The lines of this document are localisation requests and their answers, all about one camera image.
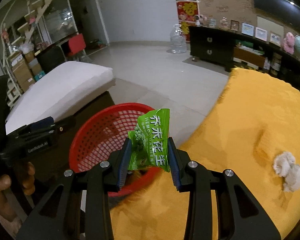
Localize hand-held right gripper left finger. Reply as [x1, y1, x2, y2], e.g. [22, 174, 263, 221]
[16, 137, 133, 240]

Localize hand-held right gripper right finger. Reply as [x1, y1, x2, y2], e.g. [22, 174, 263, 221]
[167, 137, 282, 240]

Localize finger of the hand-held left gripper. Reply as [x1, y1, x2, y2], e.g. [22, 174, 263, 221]
[22, 117, 77, 140]
[15, 116, 55, 134]

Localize red mesh basket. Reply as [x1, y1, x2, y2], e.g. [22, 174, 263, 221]
[69, 102, 163, 198]

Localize green snack packet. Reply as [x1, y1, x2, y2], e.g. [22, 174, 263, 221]
[127, 108, 171, 173]

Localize person's left hand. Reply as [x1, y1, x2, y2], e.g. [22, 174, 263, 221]
[0, 161, 36, 200]

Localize white cushioned bench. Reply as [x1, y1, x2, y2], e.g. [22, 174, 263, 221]
[5, 60, 117, 135]

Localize stack of cardboard boxes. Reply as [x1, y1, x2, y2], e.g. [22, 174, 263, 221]
[9, 50, 43, 93]

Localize black chair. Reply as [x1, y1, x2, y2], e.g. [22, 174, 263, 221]
[36, 45, 65, 67]

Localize yellow tablecloth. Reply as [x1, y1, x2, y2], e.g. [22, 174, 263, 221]
[110, 67, 300, 240]

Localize red chair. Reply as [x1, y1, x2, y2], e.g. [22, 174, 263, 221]
[67, 33, 87, 57]

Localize wooden shelf rack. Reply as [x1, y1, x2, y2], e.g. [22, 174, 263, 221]
[0, 0, 59, 100]

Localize white crumpled tissue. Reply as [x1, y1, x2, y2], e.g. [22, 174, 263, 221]
[272, 151, 300, 193]

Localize black cabinet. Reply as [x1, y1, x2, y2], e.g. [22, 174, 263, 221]
[189, 25, 300, 98]

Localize empty clear water bottle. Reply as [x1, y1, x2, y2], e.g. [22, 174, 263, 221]
[169, 24, 188, 54]

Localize green flat package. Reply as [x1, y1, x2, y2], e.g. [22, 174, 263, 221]
[236, 39, 255, 49]

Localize glass jar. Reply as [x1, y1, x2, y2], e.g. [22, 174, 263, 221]
[271, 55, 282, 72]

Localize small plush toys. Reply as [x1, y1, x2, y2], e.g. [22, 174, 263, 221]
[193, 14, 207, 27]

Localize red floral poster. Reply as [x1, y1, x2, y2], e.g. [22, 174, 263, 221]
[176, 0, 199, 42]

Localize pink plush toy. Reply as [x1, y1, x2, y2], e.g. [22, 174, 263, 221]
[282, 32, 296, 55]

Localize white board panel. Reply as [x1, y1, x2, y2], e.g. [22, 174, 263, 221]
[256, 16, 283, 42]

